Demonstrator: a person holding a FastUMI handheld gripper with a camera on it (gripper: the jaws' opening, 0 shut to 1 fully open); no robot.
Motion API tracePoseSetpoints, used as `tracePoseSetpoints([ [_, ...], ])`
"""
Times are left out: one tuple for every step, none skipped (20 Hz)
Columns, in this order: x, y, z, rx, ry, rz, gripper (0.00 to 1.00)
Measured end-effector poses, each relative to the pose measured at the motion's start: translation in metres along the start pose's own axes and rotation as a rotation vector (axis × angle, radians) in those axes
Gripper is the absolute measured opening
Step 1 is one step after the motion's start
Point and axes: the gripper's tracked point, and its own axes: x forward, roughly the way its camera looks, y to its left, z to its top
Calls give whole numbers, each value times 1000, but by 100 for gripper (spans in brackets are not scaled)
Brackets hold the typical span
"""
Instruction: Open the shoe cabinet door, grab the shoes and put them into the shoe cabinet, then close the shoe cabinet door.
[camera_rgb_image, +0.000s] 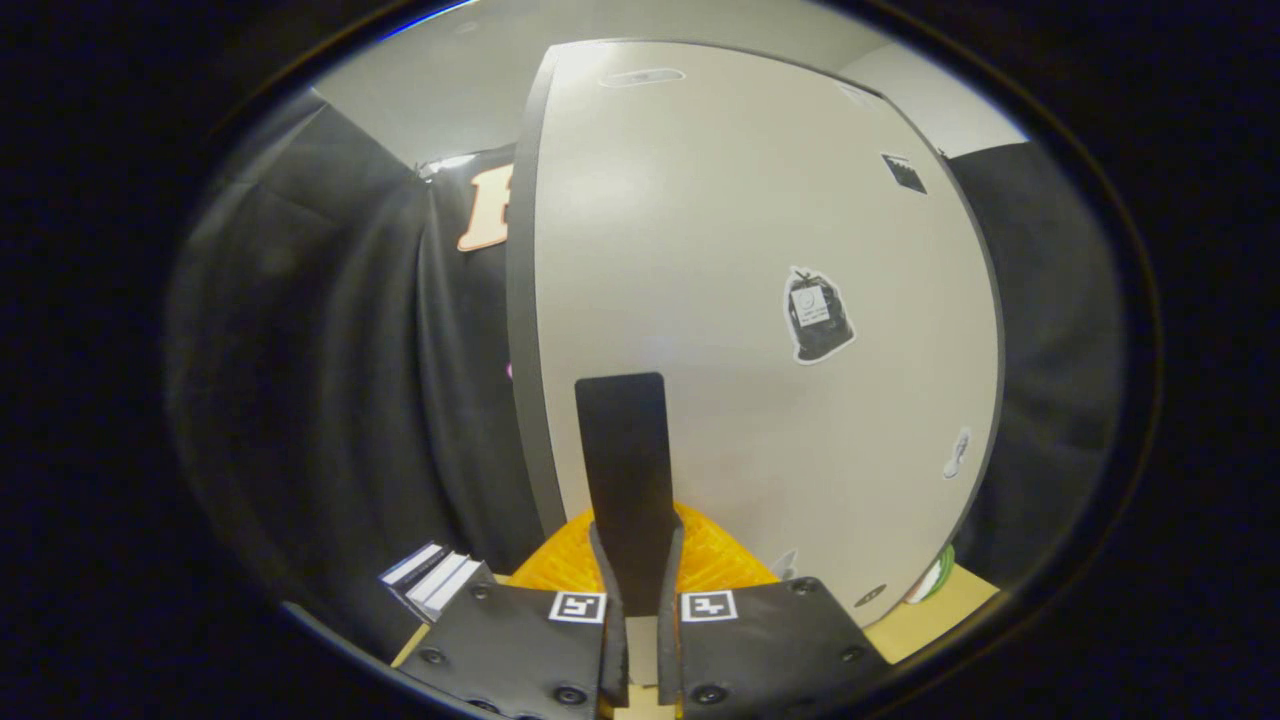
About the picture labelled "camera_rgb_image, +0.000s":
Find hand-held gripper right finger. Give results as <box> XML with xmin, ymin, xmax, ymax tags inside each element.
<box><xmin>657</xmin><ymin>500</ymin><xmax>891</xmax><ymax>713</ymax></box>

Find thin white book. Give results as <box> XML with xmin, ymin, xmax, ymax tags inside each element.
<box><xmin>405</xmin><ymin>550</ymin><xmax>471</xmax><ymax>616</ymax></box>

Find green and white object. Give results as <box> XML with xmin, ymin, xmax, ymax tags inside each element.
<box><xmin>905</xmin><ymin>545</ymin><xmax>957</xmax><ymax>606</ymax></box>

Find grey shoe cabinet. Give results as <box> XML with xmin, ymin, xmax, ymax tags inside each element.
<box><xmin>505</xmin><ymin>38</ymin><xmax>1006</xmax><ymax>631</ymax></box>

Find dark blue book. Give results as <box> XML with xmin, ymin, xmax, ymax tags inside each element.
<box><xmin>380</xmin><ymin>542</ymin><xmax>448</xmax><ymax>601</ymax></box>

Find white shoe cabinet door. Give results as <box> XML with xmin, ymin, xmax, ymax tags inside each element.
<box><xmin>530</xmin><ymin>40</ymin><xmax>1004</xmax><ymax>628</ymax></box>

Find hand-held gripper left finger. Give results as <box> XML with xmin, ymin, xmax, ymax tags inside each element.
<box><xmin>400</xmin><ymin>510</ymin><xmax>629</xmax><ymax>720</ymax></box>

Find black door handle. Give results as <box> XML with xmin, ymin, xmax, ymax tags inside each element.
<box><xmin>574</xmin><ymin>373</ymin><xmax>679</xmax><ymax>591</ymax></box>

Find black backdrop cloth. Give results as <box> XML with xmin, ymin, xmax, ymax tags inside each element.
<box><xmin>943</xmin><ymin>142</ymin><xmax>1128</xmax><ymax>591</ymax></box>
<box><xmin>165</xmin><ymin>90</ymin><xmax>548</xmax><ymax>661</ymax></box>

